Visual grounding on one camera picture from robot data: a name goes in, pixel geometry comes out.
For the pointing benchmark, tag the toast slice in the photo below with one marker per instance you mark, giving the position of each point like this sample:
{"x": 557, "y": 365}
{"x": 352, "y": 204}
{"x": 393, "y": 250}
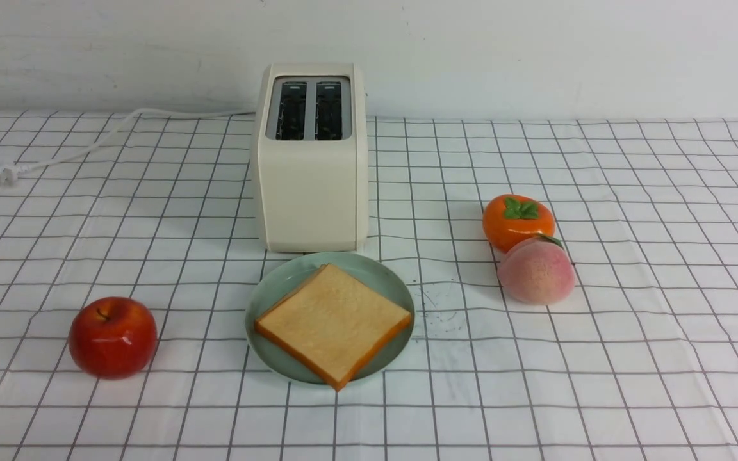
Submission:
{"x": 333, "y": 323}

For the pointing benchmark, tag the light green plate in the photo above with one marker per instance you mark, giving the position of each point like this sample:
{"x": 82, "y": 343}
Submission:
{"x": 286, "y": 277}

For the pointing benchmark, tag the red apple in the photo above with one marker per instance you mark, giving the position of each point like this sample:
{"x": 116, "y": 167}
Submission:
{"x": 113, "y": 338}

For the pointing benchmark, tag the orange persimmon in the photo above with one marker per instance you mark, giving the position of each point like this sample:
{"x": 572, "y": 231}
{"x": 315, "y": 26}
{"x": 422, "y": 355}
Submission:
{"x": 507, "y": 220}

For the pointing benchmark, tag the cream white toaster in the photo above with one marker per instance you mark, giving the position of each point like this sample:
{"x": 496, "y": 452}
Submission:
{"x": 309, "y": 158}

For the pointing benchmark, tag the pink peach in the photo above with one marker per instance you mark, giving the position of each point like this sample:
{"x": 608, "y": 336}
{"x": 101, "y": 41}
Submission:
{"x": 537, "y": 271}

